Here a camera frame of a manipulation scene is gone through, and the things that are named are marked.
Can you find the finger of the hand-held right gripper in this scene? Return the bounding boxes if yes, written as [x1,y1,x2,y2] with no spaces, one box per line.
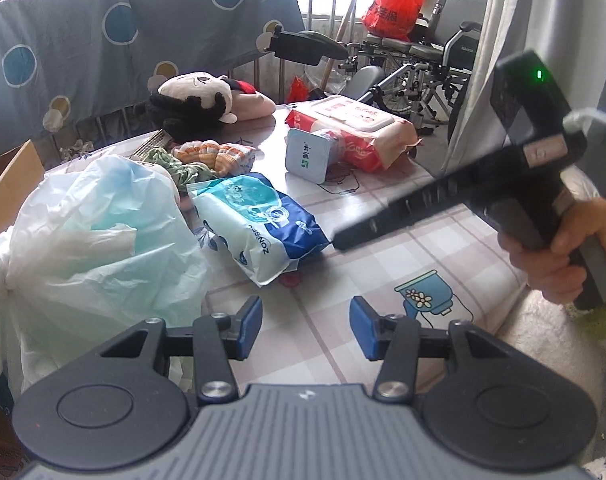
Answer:
[331,160,484,252]

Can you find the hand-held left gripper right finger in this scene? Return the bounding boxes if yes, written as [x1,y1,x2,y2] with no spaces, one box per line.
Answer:
[349,297,514,404]

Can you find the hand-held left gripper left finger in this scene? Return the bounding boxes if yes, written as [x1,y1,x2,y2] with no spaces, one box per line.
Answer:
[100,296,264,404]

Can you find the person's right forearm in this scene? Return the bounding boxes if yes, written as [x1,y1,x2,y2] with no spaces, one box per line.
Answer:
[578,304,606,342]

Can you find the person's right hand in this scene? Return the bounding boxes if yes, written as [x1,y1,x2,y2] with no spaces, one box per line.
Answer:
[498,197,606,306]

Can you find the red and white wipes pack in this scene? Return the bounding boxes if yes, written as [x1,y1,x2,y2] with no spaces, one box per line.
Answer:
[285,95,418,175]

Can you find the grey white curtain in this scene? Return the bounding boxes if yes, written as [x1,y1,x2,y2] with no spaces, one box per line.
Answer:
[445,0,606,171]

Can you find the blue and white wipes packet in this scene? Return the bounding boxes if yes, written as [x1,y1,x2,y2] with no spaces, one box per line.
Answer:
[187,172,332,288]

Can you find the wheelchair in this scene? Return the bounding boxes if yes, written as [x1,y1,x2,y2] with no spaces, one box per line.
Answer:
[343,0,484,130]

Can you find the small red plastic bag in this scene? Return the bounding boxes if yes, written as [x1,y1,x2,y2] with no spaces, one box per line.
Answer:
[287,76,310,103]

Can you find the green cloth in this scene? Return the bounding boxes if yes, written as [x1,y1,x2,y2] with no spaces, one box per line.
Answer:
[142,146,219,192]

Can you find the large red plastic bag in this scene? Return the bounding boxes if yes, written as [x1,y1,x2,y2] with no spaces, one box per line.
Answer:
[361,0,427,41]

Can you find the orange striped socks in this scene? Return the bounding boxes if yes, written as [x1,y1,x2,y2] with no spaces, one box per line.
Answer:
[172,140,256,177]

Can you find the beige fleece blanket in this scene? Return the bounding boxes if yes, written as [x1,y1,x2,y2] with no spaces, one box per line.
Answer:
[493,165,606,480]

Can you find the black padded armrest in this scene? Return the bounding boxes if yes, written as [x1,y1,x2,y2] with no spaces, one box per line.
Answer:
[268,25,350,67]

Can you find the white plastic bag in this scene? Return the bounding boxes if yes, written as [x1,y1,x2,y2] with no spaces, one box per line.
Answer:
[0,154,219,401]

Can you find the brown ribbed pad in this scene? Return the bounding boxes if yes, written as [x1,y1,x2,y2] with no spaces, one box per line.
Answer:
[129,129,173,162]

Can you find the black and white plush toy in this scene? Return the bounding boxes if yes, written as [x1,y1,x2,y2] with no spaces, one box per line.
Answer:
[148,72,278,143]

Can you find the brown cardboard box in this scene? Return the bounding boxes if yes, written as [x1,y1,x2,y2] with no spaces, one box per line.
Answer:
[0,140,46,248]

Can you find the blue sheet with circles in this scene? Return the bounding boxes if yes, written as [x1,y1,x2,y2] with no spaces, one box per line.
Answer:
[0,0,306,133]

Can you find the wooden broom handle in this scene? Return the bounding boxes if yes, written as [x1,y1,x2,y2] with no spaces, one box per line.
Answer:
[319,0,366,92]

